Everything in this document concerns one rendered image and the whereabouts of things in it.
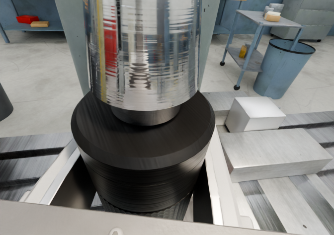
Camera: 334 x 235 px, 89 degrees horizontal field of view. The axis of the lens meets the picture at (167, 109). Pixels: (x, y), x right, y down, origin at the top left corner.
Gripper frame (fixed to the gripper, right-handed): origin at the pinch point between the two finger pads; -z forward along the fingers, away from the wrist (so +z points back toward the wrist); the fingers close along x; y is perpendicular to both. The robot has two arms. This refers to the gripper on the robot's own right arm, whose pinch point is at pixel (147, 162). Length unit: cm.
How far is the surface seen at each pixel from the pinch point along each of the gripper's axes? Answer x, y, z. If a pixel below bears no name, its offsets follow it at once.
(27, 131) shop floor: 126, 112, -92
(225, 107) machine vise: -10.6, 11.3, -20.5
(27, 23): 289, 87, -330
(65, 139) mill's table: 20.9, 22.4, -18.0
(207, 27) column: -10, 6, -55
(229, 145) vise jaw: -9.6, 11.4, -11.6
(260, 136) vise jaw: -14.7, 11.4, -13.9
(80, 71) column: 30, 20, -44
